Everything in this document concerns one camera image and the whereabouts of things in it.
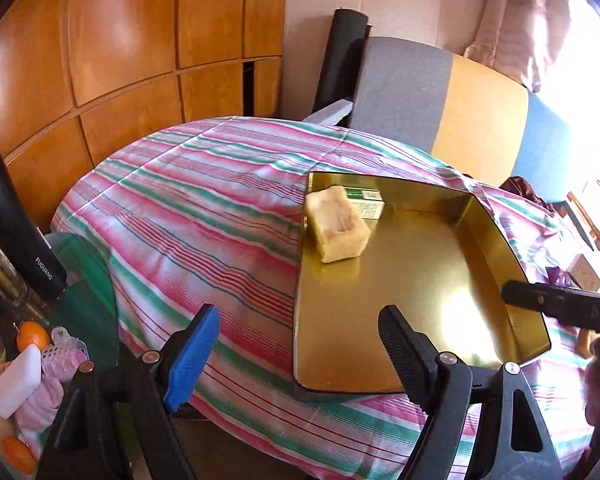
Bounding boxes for yellow sponge block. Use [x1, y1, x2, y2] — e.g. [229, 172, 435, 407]
[304, 185, 370, 263]

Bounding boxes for beige cardboard box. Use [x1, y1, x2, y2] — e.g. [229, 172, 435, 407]
[567, 254, 600, 292]

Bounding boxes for gold and maroon tin tray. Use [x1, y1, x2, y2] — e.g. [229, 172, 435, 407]
[292, 171, 550, 402]

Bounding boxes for pink hair rollers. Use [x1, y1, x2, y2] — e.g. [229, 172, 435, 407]
[41, 326, 90, 382]

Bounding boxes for dark red cloth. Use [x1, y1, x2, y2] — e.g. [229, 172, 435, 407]
[500, 176, 556, 214]

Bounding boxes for small green white box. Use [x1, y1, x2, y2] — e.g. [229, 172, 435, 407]
[344, 188, 385, 220]

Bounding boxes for orange fruit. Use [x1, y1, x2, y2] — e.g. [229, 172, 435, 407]
[1, 437, 36, 476]
[16, 321, 52, 352]

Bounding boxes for white soap bar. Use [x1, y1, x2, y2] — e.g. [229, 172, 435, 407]
[0, 344, 42, 419]

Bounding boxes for black thermos bottle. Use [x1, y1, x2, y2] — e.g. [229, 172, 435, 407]
[0, 153, 67, 301]

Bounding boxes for black rolled mat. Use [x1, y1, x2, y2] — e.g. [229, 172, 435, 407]
[313, 9, 370, 112]

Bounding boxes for wooden wardrobe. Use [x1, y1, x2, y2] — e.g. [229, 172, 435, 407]
[0, 0, 286, 230]

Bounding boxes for pink curtain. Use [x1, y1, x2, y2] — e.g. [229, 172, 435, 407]
[464, 0, 570, 93]

